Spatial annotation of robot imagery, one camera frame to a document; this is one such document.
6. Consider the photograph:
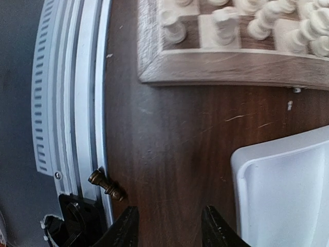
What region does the wooden chess board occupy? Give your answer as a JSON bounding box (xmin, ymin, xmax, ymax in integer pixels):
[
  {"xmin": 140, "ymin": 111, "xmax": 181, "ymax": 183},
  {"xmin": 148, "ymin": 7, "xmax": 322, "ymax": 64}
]
[{"xmin": 137, "ymin": 1, "xmax": 328, "ymax": 90}]

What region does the dark bishop piece in tray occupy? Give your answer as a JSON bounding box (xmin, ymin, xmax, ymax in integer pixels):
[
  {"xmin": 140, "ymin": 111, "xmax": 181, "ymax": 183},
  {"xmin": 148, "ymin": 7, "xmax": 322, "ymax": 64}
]
[{"xmin": 88, "ymin": 169, "xmax": 127, "ymax": 201}]

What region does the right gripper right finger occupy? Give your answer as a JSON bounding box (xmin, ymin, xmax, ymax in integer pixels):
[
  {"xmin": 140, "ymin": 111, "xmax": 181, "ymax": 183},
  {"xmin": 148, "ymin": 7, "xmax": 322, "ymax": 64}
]
[{"xmin": 202, "ymin": 206, "xmax": 250, "ymax": 247}]

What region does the white plastic compartment tray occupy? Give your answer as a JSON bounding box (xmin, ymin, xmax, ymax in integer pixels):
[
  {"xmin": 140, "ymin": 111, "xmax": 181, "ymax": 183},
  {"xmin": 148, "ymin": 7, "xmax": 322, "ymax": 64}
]
[{"xmin": 231, "ymin": 126, "xmax": 328, "ymax": 246}]

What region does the row of white chess pieces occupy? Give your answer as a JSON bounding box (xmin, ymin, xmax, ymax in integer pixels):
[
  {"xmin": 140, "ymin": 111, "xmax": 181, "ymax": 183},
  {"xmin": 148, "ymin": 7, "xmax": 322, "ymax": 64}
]
[{"xmin": 157, "ymin": 1, "xmax": 328, "ymax": 62}]

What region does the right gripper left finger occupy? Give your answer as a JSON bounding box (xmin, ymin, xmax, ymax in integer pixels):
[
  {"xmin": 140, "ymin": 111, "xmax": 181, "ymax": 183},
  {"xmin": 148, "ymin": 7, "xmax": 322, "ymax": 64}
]
[{"xmin": 95, "ymin": 206, "xmax": 139, "ymax": 247}]

